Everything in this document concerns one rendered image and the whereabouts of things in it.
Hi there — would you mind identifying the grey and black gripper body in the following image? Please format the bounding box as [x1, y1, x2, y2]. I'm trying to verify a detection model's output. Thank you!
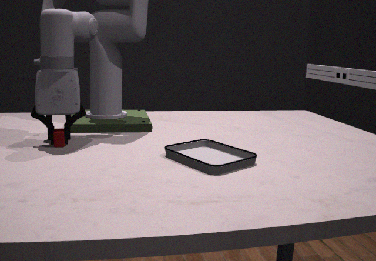
[35, 68, 80, 115]

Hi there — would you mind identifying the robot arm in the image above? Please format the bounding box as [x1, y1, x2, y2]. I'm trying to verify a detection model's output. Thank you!
[34, 0, 148, 119]

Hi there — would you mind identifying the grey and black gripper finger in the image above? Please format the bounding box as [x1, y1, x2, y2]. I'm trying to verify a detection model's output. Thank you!
[64, 103, 86, 144]
[31, 106, 55, 145]

